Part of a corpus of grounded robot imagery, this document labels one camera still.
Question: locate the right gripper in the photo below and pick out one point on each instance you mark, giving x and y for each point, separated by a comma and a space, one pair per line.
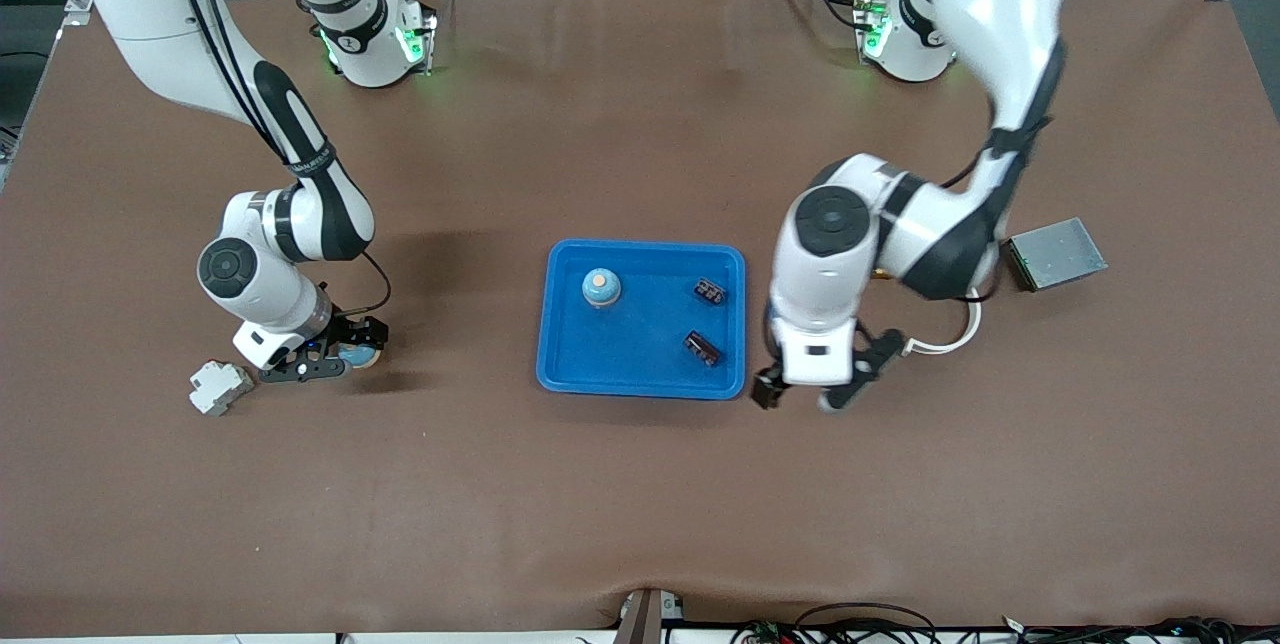
347, 332

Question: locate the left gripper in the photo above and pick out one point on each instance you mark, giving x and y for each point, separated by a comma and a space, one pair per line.
768, 390

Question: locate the blue bell with cream base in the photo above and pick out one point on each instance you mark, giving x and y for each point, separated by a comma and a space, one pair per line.
601, 287
358, 357

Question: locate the long dark electrolytic capacitor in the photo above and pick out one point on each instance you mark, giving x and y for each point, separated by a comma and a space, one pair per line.
702, 347

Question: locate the short dark electrolytic capacitor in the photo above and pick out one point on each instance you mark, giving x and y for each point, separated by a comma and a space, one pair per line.
710, 291

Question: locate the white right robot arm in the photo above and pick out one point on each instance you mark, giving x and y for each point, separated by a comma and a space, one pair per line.
160, 14

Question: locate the blue plastic tray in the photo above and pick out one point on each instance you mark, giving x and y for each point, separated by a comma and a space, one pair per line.
640, 354

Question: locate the white circuit breaker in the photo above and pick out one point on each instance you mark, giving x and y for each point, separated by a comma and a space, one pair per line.
220, 387

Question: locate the white curved plastic clamp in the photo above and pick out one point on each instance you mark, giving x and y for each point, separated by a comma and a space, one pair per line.
973, 319

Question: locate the brown table mat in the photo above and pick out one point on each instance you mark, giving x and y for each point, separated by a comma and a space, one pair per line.
640, 504

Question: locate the grey metal box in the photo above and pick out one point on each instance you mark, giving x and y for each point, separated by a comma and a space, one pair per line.
1056, 253

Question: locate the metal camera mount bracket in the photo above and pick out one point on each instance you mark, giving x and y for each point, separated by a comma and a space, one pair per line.
645, 619

